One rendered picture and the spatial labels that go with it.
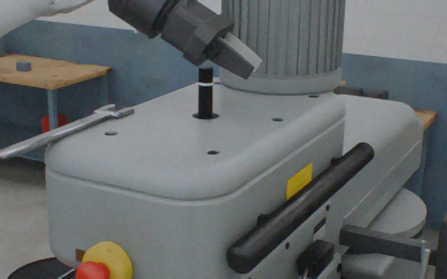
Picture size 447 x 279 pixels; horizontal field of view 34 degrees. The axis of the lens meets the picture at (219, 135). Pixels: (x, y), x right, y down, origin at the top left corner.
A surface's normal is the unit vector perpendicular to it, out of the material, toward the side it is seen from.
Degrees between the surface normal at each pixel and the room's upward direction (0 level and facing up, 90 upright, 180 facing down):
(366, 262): 0
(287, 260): 90
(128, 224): 90
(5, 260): 0
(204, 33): 52
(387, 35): 90
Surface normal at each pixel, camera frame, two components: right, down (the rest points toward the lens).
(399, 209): 0.02, -0.96
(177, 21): -0.26, 0.28
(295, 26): 0.15, 0.29
